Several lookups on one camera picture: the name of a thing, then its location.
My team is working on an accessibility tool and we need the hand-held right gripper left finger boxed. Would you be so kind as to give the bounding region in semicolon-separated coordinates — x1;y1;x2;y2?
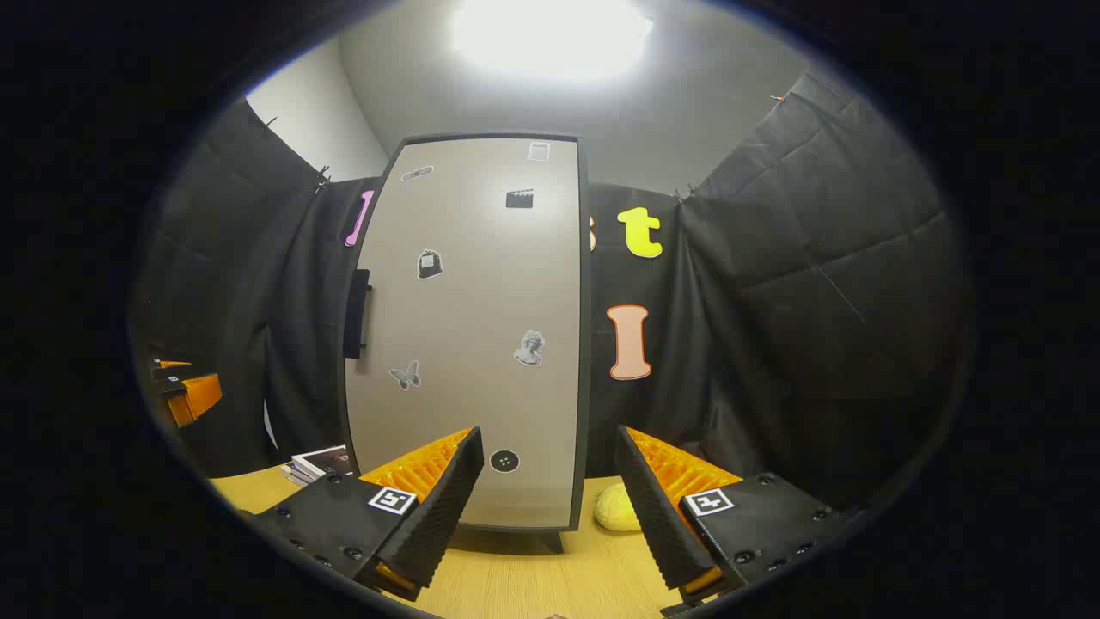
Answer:
254;426;485;603

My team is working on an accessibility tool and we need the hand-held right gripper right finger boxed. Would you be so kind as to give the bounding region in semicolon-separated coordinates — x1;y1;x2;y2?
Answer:
614;425;860;618

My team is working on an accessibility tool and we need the black cabinet door handle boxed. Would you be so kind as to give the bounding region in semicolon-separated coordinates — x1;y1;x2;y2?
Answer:
343;269;372;360

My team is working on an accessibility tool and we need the yellow textured bun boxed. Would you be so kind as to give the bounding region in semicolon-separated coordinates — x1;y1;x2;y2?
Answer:
595;481;642;532

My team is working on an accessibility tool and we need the book with dark cover photo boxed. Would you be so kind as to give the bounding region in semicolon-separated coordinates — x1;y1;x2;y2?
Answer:
292;445;354;479

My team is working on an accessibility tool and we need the black backdrop cloth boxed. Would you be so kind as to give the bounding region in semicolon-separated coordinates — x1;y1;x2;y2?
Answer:
137;69;976;517

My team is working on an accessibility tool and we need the large ceiling light panel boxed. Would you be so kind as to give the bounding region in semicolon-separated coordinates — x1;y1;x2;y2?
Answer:
451;0;656;83

